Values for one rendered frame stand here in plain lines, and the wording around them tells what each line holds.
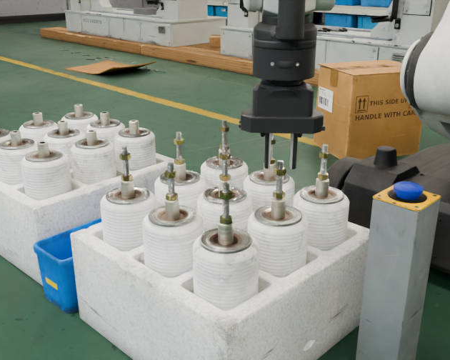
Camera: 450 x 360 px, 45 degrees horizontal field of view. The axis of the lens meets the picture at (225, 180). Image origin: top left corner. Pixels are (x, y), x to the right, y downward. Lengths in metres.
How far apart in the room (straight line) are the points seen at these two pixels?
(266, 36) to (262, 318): 0.39
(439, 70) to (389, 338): 0.45
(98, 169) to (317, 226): 0.53
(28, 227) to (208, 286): 0.50
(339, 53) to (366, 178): 1.94
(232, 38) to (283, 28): 2.93
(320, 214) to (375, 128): 1.03
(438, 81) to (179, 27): 3.31
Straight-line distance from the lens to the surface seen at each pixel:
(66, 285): 1.07
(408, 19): 2.96
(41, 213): 1.13
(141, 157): 1.28
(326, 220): 0.91
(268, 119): 0.78
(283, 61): 0.74
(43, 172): 1.15
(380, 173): 1.21
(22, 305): 1.16
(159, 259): 0.85
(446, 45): 1.01
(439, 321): 1.12
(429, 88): 1.00
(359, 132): 1.88
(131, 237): 0.92
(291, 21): 0.71
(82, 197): 1.17
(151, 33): 4.33
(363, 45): 3.02
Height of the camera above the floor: 0.61
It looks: 21 degrees down
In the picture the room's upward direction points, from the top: straight up
